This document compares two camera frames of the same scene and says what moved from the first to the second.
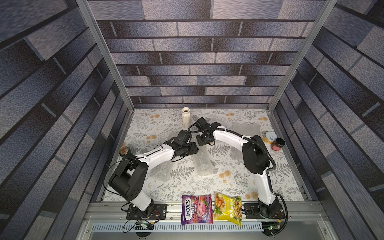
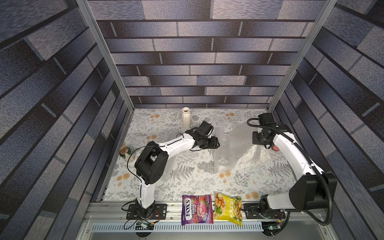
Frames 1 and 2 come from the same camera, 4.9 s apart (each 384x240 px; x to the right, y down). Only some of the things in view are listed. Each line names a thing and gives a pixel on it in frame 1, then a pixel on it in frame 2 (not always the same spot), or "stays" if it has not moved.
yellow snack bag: [227, 208] stays
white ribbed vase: [186, 117] stays
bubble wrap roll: [203, 164] -> [236, 150]
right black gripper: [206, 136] -> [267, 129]
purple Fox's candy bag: [196, 209] stays
